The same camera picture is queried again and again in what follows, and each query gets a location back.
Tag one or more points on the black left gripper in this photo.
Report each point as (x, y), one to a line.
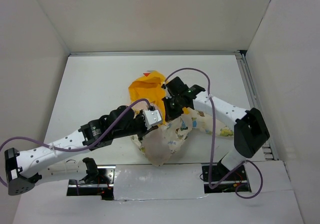
(144, 130)

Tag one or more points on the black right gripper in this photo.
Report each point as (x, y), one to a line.
(170, 114)

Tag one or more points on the dinosaur print hooded baby jacket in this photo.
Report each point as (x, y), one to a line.
(162, 143)

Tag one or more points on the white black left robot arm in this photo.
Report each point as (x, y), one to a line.
(53, 162)

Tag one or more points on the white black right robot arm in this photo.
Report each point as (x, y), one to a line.
(249, 128)

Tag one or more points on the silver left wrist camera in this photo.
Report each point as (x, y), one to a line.
(152, 118)

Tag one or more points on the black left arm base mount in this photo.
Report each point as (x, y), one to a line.
(97, 181)

